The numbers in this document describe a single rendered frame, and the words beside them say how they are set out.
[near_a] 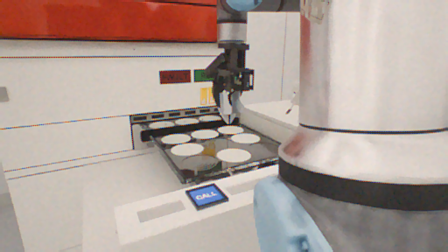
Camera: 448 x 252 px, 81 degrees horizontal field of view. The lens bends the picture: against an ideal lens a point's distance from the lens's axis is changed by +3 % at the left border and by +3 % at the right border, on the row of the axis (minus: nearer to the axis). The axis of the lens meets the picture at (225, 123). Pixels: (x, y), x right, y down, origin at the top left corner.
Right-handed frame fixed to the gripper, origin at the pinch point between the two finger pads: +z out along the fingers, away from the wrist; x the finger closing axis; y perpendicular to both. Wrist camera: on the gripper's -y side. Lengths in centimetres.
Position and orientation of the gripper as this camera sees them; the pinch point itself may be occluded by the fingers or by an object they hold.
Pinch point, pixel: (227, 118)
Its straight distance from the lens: 71.7
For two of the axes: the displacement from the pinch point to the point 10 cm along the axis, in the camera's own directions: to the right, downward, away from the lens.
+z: 0.0, 9.6, 2.8
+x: 8.6, -1.4, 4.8
